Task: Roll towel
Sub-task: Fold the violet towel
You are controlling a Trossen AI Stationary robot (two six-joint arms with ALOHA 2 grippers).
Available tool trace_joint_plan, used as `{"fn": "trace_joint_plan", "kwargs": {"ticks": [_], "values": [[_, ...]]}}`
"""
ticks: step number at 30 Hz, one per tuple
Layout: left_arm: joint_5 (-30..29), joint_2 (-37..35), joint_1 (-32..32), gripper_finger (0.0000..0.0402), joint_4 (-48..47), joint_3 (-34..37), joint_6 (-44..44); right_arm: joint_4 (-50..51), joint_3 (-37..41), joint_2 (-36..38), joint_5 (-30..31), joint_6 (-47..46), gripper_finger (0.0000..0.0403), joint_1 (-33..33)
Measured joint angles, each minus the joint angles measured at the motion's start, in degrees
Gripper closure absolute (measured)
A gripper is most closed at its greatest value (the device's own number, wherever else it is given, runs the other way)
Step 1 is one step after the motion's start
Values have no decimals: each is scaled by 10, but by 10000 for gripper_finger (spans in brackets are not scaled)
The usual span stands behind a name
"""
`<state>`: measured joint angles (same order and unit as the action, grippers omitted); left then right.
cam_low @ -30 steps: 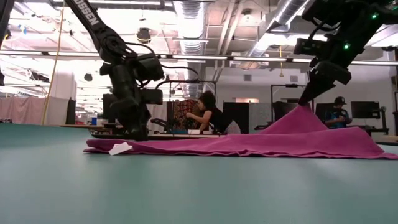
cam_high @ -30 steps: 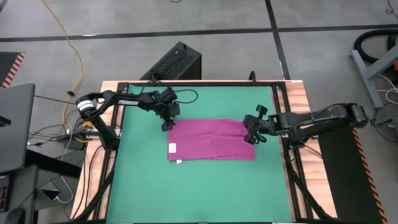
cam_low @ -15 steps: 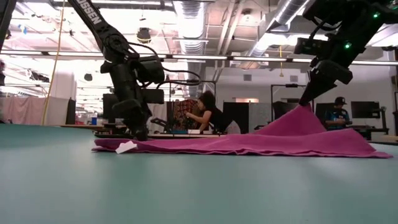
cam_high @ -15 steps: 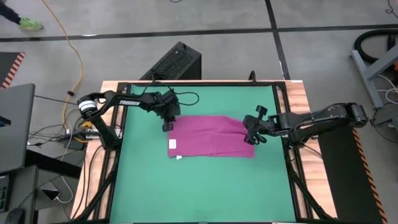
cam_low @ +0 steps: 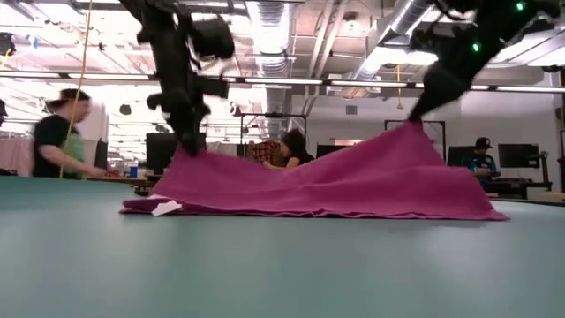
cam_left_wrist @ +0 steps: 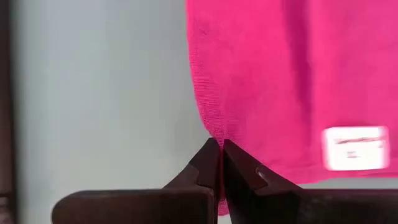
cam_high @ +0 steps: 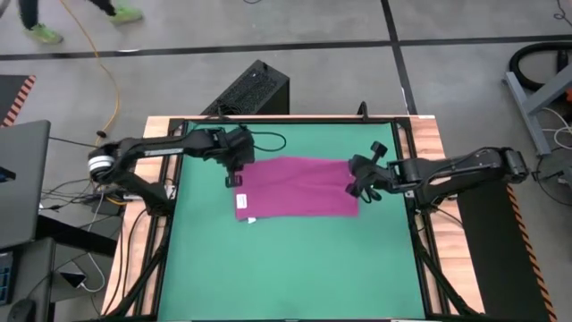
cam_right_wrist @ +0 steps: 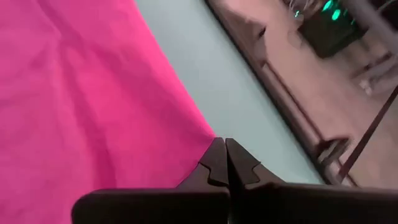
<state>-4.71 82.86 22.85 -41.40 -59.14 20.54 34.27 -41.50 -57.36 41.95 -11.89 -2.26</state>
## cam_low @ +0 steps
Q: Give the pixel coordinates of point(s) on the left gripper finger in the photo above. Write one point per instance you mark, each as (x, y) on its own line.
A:
(214, 87)
(178, 110)

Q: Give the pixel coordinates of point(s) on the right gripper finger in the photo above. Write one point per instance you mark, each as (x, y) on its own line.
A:
(427, 90)
(446, 88)

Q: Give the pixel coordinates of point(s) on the magenta towel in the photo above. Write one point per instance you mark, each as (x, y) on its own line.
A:
(331, 185)

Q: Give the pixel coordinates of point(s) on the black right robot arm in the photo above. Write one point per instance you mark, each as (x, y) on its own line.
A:
(499, 22)

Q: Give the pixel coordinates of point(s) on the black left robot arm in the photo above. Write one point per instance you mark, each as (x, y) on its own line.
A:
(154, 11)

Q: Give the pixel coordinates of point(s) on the black monitor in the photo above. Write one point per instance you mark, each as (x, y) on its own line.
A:
(518, 155)
(159, 152)
(329, 151)
(457, 156)

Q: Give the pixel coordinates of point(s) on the white hanging cloth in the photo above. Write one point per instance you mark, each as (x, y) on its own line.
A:
(223, 148)

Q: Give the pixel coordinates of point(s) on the long ceiling light bar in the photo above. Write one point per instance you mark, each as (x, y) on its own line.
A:
(282, 81)
(529, 88)
(110, 76)
(368, 84)

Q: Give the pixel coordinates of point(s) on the person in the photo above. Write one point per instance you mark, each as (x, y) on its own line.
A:
(296, 148)
(50, 137)
(481, 161)

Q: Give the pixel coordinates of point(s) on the red patterned cloth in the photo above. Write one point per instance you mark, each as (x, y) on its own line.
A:
(265, 152)

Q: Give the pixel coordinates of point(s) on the black desk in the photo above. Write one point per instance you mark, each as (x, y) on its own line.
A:
(516, 185)

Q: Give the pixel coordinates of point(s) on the green table mat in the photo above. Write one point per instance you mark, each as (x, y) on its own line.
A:
(282, 274)

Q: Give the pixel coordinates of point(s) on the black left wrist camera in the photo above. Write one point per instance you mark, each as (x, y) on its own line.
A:
(214, 37)

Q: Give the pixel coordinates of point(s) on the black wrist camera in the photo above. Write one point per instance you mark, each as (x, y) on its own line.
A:
(214, 37)
(424, 40)

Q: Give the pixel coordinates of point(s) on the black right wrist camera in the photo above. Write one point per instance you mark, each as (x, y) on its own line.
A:
(424, 40)

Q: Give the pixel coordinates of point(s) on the silver corrugated ceiling duct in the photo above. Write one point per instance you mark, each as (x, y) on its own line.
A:
(270, 44)
(401, 22)

